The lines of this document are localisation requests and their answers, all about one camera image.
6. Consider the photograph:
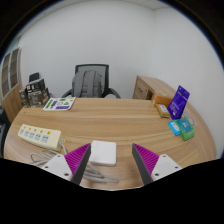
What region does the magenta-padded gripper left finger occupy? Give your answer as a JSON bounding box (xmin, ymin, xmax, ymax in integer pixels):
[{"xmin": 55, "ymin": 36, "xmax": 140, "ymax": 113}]
[{"xmin": 41, "ymin": 143, "xmax": 92, "ymax": 186}]

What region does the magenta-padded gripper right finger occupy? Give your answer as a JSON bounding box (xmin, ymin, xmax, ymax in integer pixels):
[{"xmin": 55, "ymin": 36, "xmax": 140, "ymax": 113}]
[{"xmin": 131, "ymin": 143, "xmax": 183, "ymax": 186}]

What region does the white charger block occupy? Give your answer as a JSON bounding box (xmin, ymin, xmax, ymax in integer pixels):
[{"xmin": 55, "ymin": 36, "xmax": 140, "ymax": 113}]
[{"xmin": 88, "ymin": 140, "xmax": 118, "ymax": 167}]

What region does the cream power strip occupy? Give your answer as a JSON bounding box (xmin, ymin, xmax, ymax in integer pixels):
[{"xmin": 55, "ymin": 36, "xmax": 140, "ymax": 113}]
[{"xmin": 17, "ymin": 123, "xmax": 63, "ymax": 150}]

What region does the small blue box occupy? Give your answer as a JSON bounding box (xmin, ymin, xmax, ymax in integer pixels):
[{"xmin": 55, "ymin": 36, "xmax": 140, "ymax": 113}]
[{"xmin": 168, "ymin": 120, "xmax": 182, "ymax": 136}]

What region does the small green box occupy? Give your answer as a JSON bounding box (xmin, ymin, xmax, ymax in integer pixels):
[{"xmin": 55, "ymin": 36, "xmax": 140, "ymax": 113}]
[{"xmin": 175, "ymin": 117, "xmax": 196, "ymax": 141}]

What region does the small yellowish box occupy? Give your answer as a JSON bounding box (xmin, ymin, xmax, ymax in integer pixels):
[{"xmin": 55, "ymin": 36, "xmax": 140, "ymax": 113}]
[{"xmin": 154, "ymin": 103, "xmax": 171, "ymax": 119}]

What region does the printed paper sheet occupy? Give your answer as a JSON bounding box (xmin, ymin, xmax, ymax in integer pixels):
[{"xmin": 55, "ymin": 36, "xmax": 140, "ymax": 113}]
[{"xmin": 42, "ymin": 96, "xmax": 77, "ymax": 112}]

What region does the black leather chair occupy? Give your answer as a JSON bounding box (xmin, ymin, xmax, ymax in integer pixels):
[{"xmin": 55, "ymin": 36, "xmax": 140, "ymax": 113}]
[{"xmin": 0, "ymin": 111, "xmax": 8, "ymax": 158}]

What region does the purple standing card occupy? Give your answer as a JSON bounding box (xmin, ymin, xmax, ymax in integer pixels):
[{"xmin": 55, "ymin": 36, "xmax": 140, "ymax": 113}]
[{"xmin": 167, "ymin": 84, "xmax": 191, "ymax": 120}]

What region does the orange box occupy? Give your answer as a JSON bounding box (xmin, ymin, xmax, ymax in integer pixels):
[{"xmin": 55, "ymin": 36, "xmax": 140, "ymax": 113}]
[{"xmin": 151, "ymin": 93, "xmax": 174, "ymax": 108}]

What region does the small brown cardboard box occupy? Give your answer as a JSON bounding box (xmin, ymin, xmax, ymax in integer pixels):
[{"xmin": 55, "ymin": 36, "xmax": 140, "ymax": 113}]
[{"xmin": 18, "ymin": 88, "xmax": 30, "ymax": 108}]

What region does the wooden side desk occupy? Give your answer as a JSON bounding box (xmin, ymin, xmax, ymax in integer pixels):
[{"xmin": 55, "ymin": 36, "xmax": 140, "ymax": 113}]
[{"xmin": 132, "ymin": 75, "xmax": 178, "ymax": 101}]

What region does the wooden glass-door cabinet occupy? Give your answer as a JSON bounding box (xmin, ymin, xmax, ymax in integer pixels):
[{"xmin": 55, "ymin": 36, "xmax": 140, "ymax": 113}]
[{"xmin": 0, "ymin": 46, "xmax": 24, "ymax": 123}]

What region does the grey backpack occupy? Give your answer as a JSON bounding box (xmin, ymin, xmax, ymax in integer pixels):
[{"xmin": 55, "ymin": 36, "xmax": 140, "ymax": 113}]
[{"xmin": 71, "ymin": 69, "xmax": 104, "ymax": 98}]

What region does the black mesh office chair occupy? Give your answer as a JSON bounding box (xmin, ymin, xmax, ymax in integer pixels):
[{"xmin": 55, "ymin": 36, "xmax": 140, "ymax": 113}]
[{"xmin": 61, "ymin": 63, "xmax": 122, "ymax": 99}]

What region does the grey power strip cable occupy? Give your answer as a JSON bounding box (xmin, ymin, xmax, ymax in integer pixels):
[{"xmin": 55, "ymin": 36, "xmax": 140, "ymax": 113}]
[{"xmin": 29, "ymin": 138, "xmax": 119, "ymax": 184}]

